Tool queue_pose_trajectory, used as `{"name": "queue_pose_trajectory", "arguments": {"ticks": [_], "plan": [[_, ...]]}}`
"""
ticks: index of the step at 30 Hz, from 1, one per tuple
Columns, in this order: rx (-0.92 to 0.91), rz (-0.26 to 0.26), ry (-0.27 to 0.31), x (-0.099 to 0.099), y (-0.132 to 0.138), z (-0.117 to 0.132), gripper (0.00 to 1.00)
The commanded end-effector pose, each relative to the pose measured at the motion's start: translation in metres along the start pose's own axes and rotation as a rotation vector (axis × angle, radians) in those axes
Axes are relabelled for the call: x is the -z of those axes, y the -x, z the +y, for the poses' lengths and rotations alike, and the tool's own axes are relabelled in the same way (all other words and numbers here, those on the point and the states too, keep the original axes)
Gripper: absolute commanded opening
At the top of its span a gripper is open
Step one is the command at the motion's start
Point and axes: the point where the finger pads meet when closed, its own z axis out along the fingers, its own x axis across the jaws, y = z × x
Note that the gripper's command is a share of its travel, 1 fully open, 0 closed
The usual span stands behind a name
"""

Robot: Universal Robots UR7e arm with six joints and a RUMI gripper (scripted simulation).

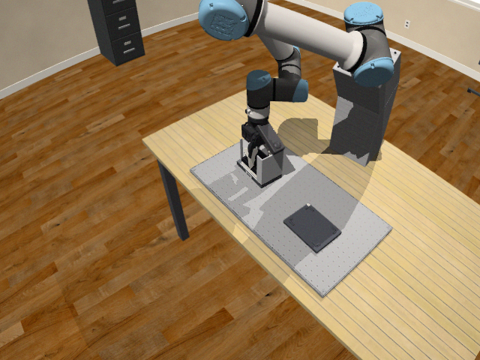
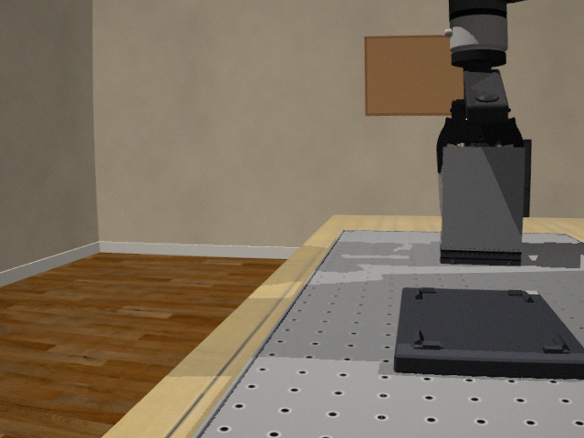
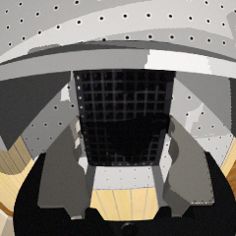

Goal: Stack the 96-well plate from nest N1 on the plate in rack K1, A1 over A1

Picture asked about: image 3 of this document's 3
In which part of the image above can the black well plate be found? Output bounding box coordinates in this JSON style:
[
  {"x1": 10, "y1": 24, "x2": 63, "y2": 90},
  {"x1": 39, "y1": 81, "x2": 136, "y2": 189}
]
[{"x1": 74, "y1": 69, "x2": 175, "y2": 167}]

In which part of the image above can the grey rectangular base plate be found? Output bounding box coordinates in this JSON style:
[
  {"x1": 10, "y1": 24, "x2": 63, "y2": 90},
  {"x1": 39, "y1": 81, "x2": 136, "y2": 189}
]
[{"x1": 0, "y1": 0, "x2": 236, "y2": 191}]

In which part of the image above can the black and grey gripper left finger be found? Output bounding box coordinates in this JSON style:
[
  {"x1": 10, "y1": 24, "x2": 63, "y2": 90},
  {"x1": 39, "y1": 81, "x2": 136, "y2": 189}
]
[{"x1": 13, "y1": 115, "x2": 90, "y2": 236}]

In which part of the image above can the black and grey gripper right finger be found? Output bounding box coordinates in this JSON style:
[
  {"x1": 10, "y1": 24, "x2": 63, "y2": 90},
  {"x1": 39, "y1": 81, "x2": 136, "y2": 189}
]
[{"x1": 162, "y1": 115, "x2": 236, "y2": 236}]

